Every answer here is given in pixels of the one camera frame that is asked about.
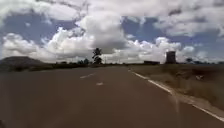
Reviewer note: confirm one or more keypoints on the tall dark tree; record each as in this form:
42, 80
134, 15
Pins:
97, 55

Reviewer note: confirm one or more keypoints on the grey asphalt road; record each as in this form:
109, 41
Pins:
110, 103

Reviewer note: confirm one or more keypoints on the low dark building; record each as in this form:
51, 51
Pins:
151, 62

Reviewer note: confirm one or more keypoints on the dark tower building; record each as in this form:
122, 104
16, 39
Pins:
170, 57

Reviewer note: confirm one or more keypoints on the row of low bushes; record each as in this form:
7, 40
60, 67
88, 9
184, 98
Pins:
53, 65

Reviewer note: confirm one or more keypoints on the dry grass verge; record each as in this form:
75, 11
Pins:
190, 79

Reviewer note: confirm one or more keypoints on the dark hill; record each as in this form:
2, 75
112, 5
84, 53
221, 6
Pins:
19, 61

